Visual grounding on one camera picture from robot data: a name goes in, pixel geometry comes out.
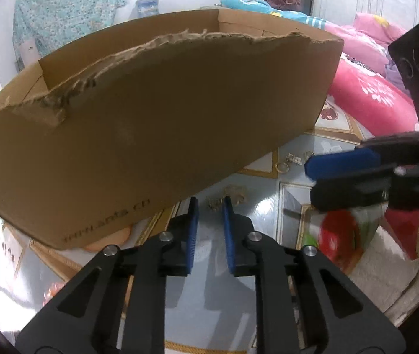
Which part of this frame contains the white fluffy towel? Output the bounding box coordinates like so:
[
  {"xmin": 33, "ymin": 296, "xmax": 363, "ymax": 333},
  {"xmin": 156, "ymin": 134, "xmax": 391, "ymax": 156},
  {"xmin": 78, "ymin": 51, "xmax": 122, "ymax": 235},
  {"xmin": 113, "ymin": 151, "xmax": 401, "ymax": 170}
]
[{"xmin": 350, "ymin": 225, "xmax": 419, "ymax": 325}]

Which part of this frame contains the pink floral blanket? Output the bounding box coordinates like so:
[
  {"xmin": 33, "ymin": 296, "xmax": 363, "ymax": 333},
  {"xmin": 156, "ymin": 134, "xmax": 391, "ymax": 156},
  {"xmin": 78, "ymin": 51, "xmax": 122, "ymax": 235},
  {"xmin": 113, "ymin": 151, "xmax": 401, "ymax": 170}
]
[{"xmin": 324, "ymin": 13, "xmax": 419, "ymax": 144}]

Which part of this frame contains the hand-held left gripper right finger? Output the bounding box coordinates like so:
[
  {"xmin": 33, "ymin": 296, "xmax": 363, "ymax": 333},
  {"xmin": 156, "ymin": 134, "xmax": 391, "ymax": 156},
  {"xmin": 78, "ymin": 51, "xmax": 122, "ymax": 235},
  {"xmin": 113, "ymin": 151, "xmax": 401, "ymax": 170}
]
[{"xmin": 221, "ymin": 196, "xmax": 406, "ymax": 354}]

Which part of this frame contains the blue printed pillow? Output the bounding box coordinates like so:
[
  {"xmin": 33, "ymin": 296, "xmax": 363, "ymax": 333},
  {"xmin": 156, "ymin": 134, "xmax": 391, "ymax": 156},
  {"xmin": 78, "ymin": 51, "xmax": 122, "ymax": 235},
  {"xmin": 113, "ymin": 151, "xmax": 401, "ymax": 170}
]
[{"xmin": 219, "ymin": 0, "xmax": 330, "ymax": 32}]

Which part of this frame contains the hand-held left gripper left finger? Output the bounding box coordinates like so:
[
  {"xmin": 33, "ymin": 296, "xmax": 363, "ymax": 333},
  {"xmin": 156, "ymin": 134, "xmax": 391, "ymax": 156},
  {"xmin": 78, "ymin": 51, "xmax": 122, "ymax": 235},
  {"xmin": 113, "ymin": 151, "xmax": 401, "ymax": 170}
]
[{"xmin": 14, "ymin": 196, "xmax": 200, "ymax": 354}]

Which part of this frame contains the torn cardboard box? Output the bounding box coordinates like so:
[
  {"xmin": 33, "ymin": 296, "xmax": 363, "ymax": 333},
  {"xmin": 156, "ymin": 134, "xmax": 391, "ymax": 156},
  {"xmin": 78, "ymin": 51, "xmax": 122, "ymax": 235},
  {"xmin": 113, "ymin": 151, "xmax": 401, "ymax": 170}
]
[{"xmin": 0, "ymin": 7, "xmax": 345, "ymax": 250}]

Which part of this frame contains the large water bottle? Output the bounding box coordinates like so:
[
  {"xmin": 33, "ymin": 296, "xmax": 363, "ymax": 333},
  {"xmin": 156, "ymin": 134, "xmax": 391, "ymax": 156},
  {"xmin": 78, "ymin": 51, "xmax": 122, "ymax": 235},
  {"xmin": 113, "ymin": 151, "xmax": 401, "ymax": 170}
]
[{"xmin": 136, "ymin": 0, "xmax": 160, "ymax": 17}]

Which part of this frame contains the teal floral cloth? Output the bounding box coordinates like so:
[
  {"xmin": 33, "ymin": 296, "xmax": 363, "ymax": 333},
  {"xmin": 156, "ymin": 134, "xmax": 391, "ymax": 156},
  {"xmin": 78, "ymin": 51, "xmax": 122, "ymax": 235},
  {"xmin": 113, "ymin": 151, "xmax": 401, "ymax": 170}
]
[{"xmin": 13, "ymin": 0, "xmax": 127, "ymax": 72}]

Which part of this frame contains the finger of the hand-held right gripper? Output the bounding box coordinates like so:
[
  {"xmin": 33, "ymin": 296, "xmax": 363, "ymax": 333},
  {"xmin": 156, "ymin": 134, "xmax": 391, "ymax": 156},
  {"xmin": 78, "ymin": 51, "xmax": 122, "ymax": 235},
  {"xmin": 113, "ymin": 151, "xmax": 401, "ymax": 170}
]
[
  {"xmin": 304, "ymin": 133, "xmax": 419, "ymax": 179},
  {"xmin": 310, "ymin": 170, "xmax": 396, "ymax": 212}
]

